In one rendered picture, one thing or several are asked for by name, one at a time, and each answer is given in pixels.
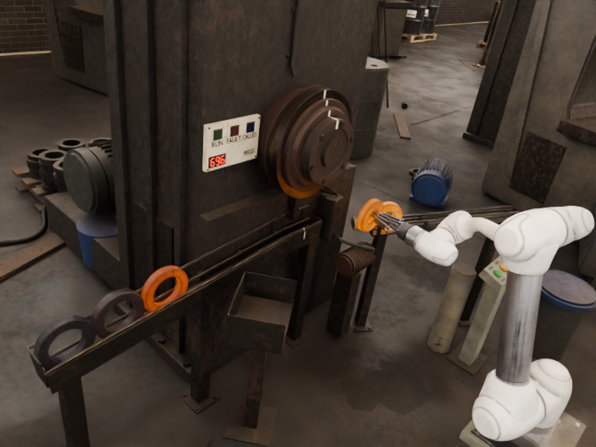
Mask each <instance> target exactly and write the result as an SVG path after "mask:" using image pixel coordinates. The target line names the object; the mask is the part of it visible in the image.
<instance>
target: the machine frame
mask: <svg viewBox="0 0 596 447"><path fill-rule="evenodd" d="M377 3H378V0H301V11H300V16H299V24H298V31H297V39H296V47H295V58H294V68H295V72H296V77H292V73H291V69H290V66H289V61H290V59H288V58H286V55H287V54H290V53H291V44H292V36H293V28H294V13H295V12H292V11H291V7H295V5H296V0H102V4H103V17H104V30H105V44H106V70H107V83H108V97H109V110H110V123H111V137H112V149H113V165H114V191H115V205H116V218H117V231H118V245H119V258H120V272H121V284H122V289H123V288H128V289H132V290H134V291H136V290H137V289H139V288H140V287H142V286H144V284H145V282H146V281H147V280H148V279H149V277H150V276H151V275H152V274H153V273H155V272H156V271H157V270H158V269H160V268H162V267H165V266H169V265H174V266H177V267H179V268H180V267H181V266H183V265H185V264H187V263H189V262H191V261H193V260H195V259H197V258H199V257H201V256H203V255H204V254H206V253H208V252H210V251H212V250H214V249H216V248H218V247H220V246H222V245H224V244H226V243H227V242H229V241H231V240H233V239H236V238H237V237H239V236H241V235H243V234H245V233H247V232H249V231H251V230H253V229H254V228H256V227H258V226H260V225H262V224H265V223H267V222H269V221H270V220H271V219H273V218H275V217H277V216H281V215H283V214H285V213H286V204H287V203H288V204H289V216H288V217H287V218H285V216H284V217H281V218H279V219H278V220H276V224H275V231H279V230H281V229H283V228H285V227H287V226H289V225H291V224H295V223H297V222H299V221H301V220H302V219H301V214H302V210H297V208H300V207H302V206H305V205H307V204H309V206H308V207H306V208H305V213H304V217H305V218H307V217H310V214H312V215H314V216H318V205H319V200H320V195H321V193H323V192H320V191H318V192H316V193H315V194H313V195H311V196H309V197H306V198H301V199H296V198H293V197H290V196H289V195H287V194H285V193H284V192H282V191H280V190H278V189H276V188H275V187H273V186H272V185H271V183H270V182H269V180H268V178H267V176H266V174H265V173H264V172H263V170H262V169H261V167H260V165H259V162H258V160H257V157H256V158H254V159H252V160H248V161H242V162H240V163H236V164H233V165H230V166H227V167H223V168H220V169H215V170H211V171H209V172H204V171H203V170H202V165H203V135H204V124H209V123H213V122H221V121H226V120H230V119H234V118H239V117H243V116H248V115H252V114H260V115H261V116H260V126H261V123H262V120H263V117H264V116H265V114H266V113H267V111H268V109H269V108H270V107H271V105H272V104H273V103H274V101H275V100H276V99H277V98H278V97H280V96H281V95H282V94H284V93H285V92H287V91H289V90H292V89H295V88H303V87H306V86H309V85H313V84H317V85H322V86H325V87H327V88H328V89H331V90H337V91H339V92H340V93H341V94H342V95H343V96H344V97H345V98H346V99H347V100H348V102H349V105H350V109H351V113H352V129H353V133H354V128H355V123H356V118H357V109H358V105H359V99H360V95H361V89H362V85H363V80H364V75H365V66H366V61H367V57H368V51H369V47H370V41H371V37H372V32H373V23H374V19H375V13H376V9H377ZM260 126H259V128H260ZM356 168H357V166H355V165H353V164H351V163H347V165H346V168H345V169H344V170H343V171H342V172H341V173H340V174H339V175H338V176H337V177H336V178H335V179H334V180H333V181H332V182H331V183H329V184H326V185H325V186H326V187H328V188H329V189H331V190H332V191H334V192H336V193H339V194H340V195H341V196H343V197H344V198H345V200H344V204H343V210H342V214H341V223H340V228H339V232H338V236H339V237H340V238H342V237H343V233H344V227H345V223H346V218H347V213H348V209H349V201H350V196H351V191H352V186H353V182H354V177H355V173H356ZM340 250H341V242H340V241H338V240H336V239H335V240H333V241H331V242H326V241H324V240H322V239H321V238H319V239H317V244H316V250H315V255H314V261H313V266H312V272H311V277H310V287H309V292H308V298H307V303H306V309H305V314H304V315H306V314H308V313H309V312H311V311H312V310H314V309H315V308H317V307H318V306H320V305H322V304H323V303H325V302H327V301H329V300H330V299H331V295H332V294H333V288H334V283H333V282H334V278H335V273H336V266H335V258H336V256H337V255H338V254H339V253H340ZM297 254H298V249H296V250H295V251H293V252H291V253H290V254H288V255H285V256H284V257H282V258H280V259H279V260H277V261H276V262H274V263H272V264H271V265H269V266H267V267H266V268H264V269H262V270H261V271H258V272H257V274H263V275H267V276H272V277H277V278H286V279H291V280H294V273H295V266H296V260H297ZM238 287H239V283H238V284H237V285H236V286H234V287H232V288H230V289H229V290H227V291H225V292H224V293H222V294H220V295H218V296H217V297H216V298H214V308H213V325H212V344H211V363H210V374H211V373H213V372H215V371H217V370H218V369H220V368H221V367H223V366H225V365H227V364H228V363H230V362H231V361H232V360H234V359H235V358H237V357H239V356H241V355H242V354H244V353H245V352H247V351H249V349H244V348H240V347H235V346H231V345H225V335H226V322H227V314H228V311H229V309H230V307H231V304H232V301H233V299H234V296H235V294H236V292H237V290H238ZM145 341H146V342H147V343H148V344H149V345H150V346H151V347H152V348H153V349H154V350H155V351H156V352H157V353H158V354H159V355H160V356H161V357H162V358H163V359H164V360H165V361H166V362H167V363H168V364H169V365H171V366H172V367H173V368H174V369H175V370H176V371H177V372H178V373H179V374H180V375H181V376H182V377H183V378H184V379H185V380H186V381H187V382H188V383H190V382H191V371H192V312H190V313H188V314H187V315H185V316H183V317H182V318H179V319H178V320H177V321H175V322H174V323H172V324H170V325H168V326H166V327H164V328H163V329H161V330H160V331H159V332H157V333H155V334H153V335H151V336H150V337H148V338H146V339H145Z"/></svg>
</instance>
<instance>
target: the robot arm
mask: <svg viewBox="0 0 596 447"><path fill-rule="evenodd" d="M370 217H372V218H374V220H373V221H374V222H375V223H376V224H378V225H379V227H380V228H382V229H383V230H384V231H385V232H386V233H388V232H389V231H392V232H393V233H395V234H396V235H397V237H398V238H399V239H401V240H402V241H404V243H405V244H406V245H407V246H409V247H412V248H413V249H415V250H416V251H418V252H419V253H420V254H421V255H422V256H424V257H425V258H427V259H428V260H429V261H431V262H433V263H437V264H440V265H442V266H449V265H451V264H452V263H453V262H454V261H455V260H456V258H457V257H458V253H459V252H458V250H457V248H455V245H456V244H457V243H460V242H462V241H464V240H466V239H470V238H471V237H472V236H473V235H474V233H475V232H476V231H479V232H481V233H482V234H484V235H485V236H486V237H488V238H489V239H491V240H493V241H494V245H495V248H496V249H497V251H498V253H499V254H500V255H501V256H502V259H503V264H504V265H505V267H506V268H507V274H506V290H505V297H504V305H503V313H502V321H501V328H500V336H499V345H498V359H497V367H496V369H495V370H493V371H491V372H490V373H489V374H488V375H487V377H486V380H485V382H484V384H483V387H482V390H481V392H480V395H479V397H478V398H476V400H475V401H474V406H473V410H472V417H473V421H474V425H475V427H476V428H477V430H478V431H479V432H480V433H481V434H482V435H484V436H486V437H488V438H490V439H493V440H495V441H509V440H513V439H515V438H517V437H519V436H523V437H524V438H526V439H527V440H529V441H530V442H532V443H534V444H535V445H536V446H537V447H547V442H548V440H549V438H550V436H551V435H552V433H553V431H554V429H555V428H556V427H558V426H559V425H560V423H561V421H560V419H559V417H560V416H561V414H562V412H563V411H564V409H565V407H566V405H567V403H568V401H569V399H570V396H571V392H572V379H571V376H570V374H569V372H568V370H567V369H566V368H565V367H564V366H563V365H562V364H560V363H559V362H557V361H554V360H552V359H543V358H542V359H538V360H537V361H534V362H532V363H531V359H532V353H533V346H534V340H535V333H536V326H537V314H538V308H539V301H540V295H541V288H542V281H543V275H544V273H545V272H546V271H547V270H548V269H549V267H550V264H551V262H552V260H553V258H554V255H555V254H556V252H557V250H558V248H559V247H563V246H565V245H567V244H568V243H570V242H572V241H573V240H578V239H581V238H583V237H585V236H586V235H588V234H589V233H590V232H591V231H592V229H593V227H594V220H593V216H592V213H591V212H590V211H588V210H587V209H585V208H580V207H574V206H568V207H555V208H535V209H531V210H527V211H524V212H521V213H518V214H516V215H513V216H510V217H509V218H507V219H506V220H505V221H504V222H503V223H502V224H501V225H499V224H496V223H493V222H492V221H489V220H487V219H485V218H480V217H471V216H470V215H469V214H468V213H467V212H466V211H457V212H454V213H452V214H450V215H449V216H447V217H446V218H445V219H444V220H443V221H442V222H441V223H440V224H439V225H438V226H437V228H436V229H435V230H433V231H431V232H427V231H425V230H423V229H421V228H420V227H418V226H412V225H411V224H409V223H404V219H401V218H398V217H395V216H392V215H390V214H387V213H385V212H383V213H379V212H377V211H375V210H374V211H373V212H372V213H371V214H370Z"/></svg>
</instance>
